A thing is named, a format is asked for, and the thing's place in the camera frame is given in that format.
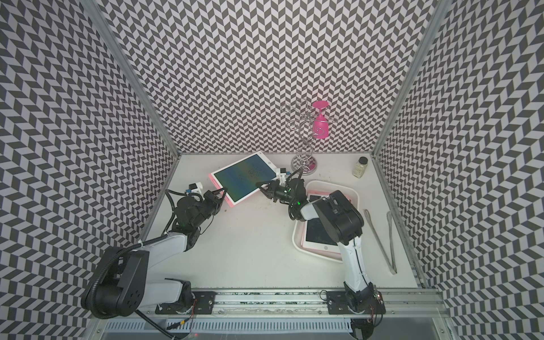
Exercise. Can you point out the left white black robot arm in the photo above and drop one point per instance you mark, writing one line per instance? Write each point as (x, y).
(120, 284)

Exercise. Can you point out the pink writing tablet colourful screen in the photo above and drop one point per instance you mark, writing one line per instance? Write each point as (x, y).
(240, 177)

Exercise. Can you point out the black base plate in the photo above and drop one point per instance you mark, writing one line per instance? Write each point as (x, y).
(198, 303)
(337, 304)

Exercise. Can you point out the white plastic storage tray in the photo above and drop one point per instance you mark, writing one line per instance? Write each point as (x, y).
(299, 237)

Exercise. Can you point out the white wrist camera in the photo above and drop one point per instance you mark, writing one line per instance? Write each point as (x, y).
(195, 188)
(282, 174)

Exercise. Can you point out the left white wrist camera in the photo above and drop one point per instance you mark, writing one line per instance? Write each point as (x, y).
(195, 188)

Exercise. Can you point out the small glass jar black lid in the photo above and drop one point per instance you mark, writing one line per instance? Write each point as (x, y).
(360, 167)

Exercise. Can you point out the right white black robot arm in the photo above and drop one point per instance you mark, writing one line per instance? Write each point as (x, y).
(357, 285)

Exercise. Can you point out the aluminium front rail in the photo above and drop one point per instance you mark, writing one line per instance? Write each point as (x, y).
(399, 302)

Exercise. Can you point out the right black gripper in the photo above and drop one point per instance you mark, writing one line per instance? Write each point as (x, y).
(270, 190)

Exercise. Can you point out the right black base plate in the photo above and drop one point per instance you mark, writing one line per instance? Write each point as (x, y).
(337, 304)

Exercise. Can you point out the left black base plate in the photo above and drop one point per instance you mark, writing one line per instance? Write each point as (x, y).
(198, 303)

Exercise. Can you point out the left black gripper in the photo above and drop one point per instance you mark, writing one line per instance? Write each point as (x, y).
(214, 200)

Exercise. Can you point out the pink plastic goblet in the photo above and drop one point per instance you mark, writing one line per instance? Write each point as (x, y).
(321, 126)

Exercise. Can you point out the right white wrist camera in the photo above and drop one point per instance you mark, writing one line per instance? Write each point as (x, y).
(282, 174)

